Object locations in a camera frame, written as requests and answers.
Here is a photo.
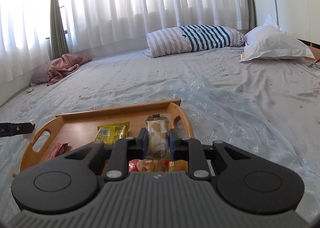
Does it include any yellow snack packet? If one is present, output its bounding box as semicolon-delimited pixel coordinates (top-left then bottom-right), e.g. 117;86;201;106
94;122;130;145

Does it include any red nuts snack bag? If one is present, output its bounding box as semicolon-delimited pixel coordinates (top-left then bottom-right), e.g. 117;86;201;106
129;159;188;173

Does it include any beige nougat bar pack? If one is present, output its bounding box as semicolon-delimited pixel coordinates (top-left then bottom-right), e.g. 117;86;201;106
145;114;171;160

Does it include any small red candy pack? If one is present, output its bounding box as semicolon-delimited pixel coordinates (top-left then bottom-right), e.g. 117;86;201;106
47;143;69;160

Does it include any light blue snowflake tulle cloth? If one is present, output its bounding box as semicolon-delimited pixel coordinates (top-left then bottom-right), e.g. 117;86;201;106
1;76;319;221

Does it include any small trinket on bed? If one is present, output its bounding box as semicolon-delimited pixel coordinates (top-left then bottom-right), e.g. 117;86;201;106
24;88;34;95

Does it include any wooden serving tray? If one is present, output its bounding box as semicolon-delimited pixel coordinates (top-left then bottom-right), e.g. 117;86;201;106
12;98;196;178

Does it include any purple pillow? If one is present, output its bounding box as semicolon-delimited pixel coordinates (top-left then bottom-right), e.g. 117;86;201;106
30;58;61;86

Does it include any pink crumpled blanket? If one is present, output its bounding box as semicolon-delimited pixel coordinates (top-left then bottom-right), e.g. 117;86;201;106
47;53;91;86

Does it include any striped pillow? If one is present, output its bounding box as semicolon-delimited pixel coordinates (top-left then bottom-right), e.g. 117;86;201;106
144;24;245;58

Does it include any grey bed sheet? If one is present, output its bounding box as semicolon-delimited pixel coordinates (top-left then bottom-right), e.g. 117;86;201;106
0;46;320;143

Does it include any white pillow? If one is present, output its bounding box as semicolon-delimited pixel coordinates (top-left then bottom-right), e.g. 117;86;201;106
240;14;315;62

